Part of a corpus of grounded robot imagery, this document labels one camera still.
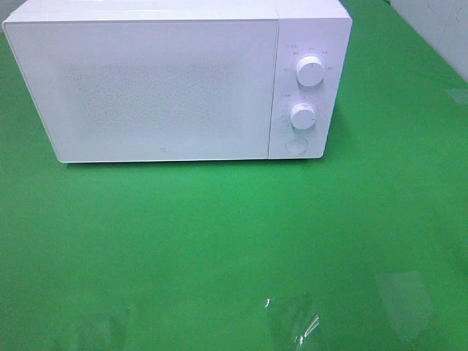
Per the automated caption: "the white microwave knob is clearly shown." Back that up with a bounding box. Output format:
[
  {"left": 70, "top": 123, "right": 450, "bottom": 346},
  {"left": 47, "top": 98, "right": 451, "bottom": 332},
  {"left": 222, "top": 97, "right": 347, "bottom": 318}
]
[
  {"left": 290, "top": 102, "right": 317, "bottom": 130},
  {"left": 295, "top": 53, "right": 325, "bottom": 87}
]

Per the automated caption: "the white microwave oven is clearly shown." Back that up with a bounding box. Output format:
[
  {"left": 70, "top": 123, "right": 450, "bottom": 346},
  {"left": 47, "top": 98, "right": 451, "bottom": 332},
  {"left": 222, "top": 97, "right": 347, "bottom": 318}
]
[{"left": 2, "top": 1, "right": 352, "bottom": 159}]

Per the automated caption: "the round microwave door button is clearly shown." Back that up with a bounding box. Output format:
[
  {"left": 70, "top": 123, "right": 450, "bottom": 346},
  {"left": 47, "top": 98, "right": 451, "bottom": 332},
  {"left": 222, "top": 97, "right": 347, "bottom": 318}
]
[{"left": 286, "top": 137, "right": 309, "bottom": 155}]

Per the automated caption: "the white microwave door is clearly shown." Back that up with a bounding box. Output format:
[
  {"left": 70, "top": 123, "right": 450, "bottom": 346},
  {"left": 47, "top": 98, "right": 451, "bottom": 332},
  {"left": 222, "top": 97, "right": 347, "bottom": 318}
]
[{"left": 4, "top": 20, "right": 278, "bottom": 163}]

